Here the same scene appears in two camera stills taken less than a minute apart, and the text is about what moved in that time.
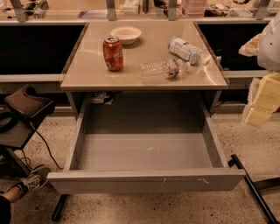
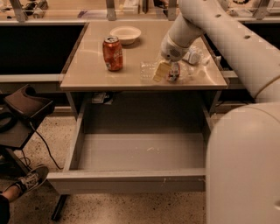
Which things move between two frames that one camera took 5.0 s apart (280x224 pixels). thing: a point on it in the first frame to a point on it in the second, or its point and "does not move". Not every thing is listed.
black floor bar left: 59,207 does not move
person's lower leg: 13,193 does not move
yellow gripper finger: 267,101 to 162,70
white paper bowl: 127,34 does not move
